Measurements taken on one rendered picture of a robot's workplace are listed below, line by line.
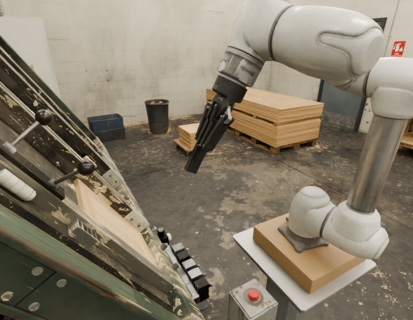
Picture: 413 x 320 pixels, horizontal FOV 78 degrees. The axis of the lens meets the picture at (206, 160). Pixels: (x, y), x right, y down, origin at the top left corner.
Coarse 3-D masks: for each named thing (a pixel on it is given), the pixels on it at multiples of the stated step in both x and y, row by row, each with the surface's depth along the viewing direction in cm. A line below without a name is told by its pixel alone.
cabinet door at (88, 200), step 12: (84, 192) 90; (84, 204) 81; (96, 204) 93; (96, 216) 83; (108, 216) 96; (120, 216) 110; (108, 228) 85; (120, 228) 98; (132, 228) 113; (132, 240) 100; (144, 252) 102
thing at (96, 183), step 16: (0, 96) 77; (0, 112) 78; (16, 112) 80; (32, 112) 86; (16, 128) 82; (48, 128) 90; (32, 144) 85; (48, 144) 88; (64, 144) 94; (64, 160) 92; (80, 160) 96; (80, 176) 97; (96, 176) 100; (96, 192) 103; (112, 192) 106; (112, 208) 109; (128, 208) 113; (144, 224) 120
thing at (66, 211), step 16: (0, 160) 52; (16, 176) 55; (48, 192) 59; (48, 208) 60; (64, 208) 62; (80, 208) 68; (96, 224) 70; (112, 240) 72; (112, 256) 74; (128, 256) 77; (144, 272) 83; (160, 272) 90; (160, 288) 89
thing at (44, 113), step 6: (36, 114) 58; (42, 114) 58; (48, 114) 59; (36, 120) 59; (42, 120) 58; (48, 120) 59; (30, 126) 57; (36, 126) 58; (24, 132) 56; (18, 138) 55; (6, 144) 53; (12, 144) 55; (12, 150) 54
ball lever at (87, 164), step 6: (84, 162) 57; (90, 162) 58; (78, 168) 57; (84, 168) 57; (90, 168) 58; (72, 174) 59; (84, 174) 58; (90, 174) 58; (48, 180) 60; (54, 180) 61; (60, 180) 60; (54, 186) 61
